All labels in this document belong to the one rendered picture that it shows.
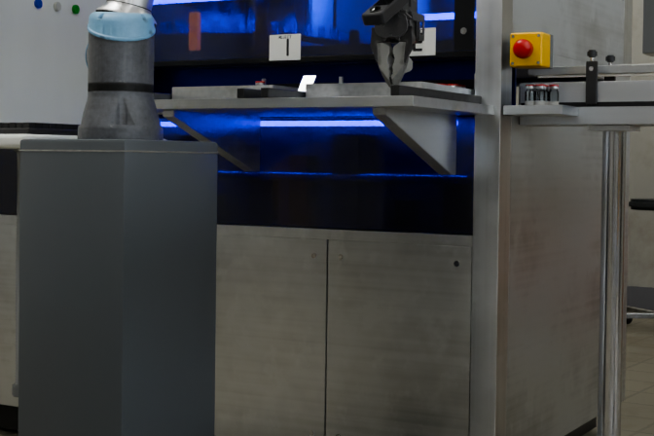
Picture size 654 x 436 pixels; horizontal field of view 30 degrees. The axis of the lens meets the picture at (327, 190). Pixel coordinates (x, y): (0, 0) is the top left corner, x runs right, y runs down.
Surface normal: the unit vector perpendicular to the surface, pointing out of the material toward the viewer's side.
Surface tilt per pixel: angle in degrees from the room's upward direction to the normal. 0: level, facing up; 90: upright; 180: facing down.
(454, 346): 90
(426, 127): 90
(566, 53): 90
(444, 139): 90
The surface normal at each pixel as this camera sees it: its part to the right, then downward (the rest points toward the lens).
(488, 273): -0.49, 0.01
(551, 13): 0.87, 0.02
